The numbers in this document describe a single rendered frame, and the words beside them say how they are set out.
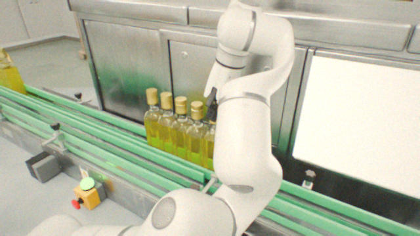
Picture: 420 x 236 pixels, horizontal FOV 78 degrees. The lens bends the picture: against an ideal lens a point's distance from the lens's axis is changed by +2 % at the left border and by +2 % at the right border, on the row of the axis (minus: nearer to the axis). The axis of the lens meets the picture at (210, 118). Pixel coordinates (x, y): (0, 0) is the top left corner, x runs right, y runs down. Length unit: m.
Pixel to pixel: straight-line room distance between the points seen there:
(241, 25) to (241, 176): 0.27
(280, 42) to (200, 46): 0.36
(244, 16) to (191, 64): 0.40
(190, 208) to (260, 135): 0.14
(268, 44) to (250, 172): 0.25
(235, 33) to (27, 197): 0.99
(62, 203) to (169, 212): 0.81
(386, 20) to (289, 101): 0.28
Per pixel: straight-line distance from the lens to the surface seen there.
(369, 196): 0.92
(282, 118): 0.77
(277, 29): 0.50
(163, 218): 0.35
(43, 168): 1.21
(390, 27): 0.68
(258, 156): 0.35
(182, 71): 0.89
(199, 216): 0.35
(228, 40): 0.49
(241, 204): 0.45
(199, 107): 0.71
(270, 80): 0.43
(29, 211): 1.16
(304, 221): 0.75
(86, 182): 1.01
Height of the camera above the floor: 1.49
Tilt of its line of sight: 30 degrees down
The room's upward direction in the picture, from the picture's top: straight up
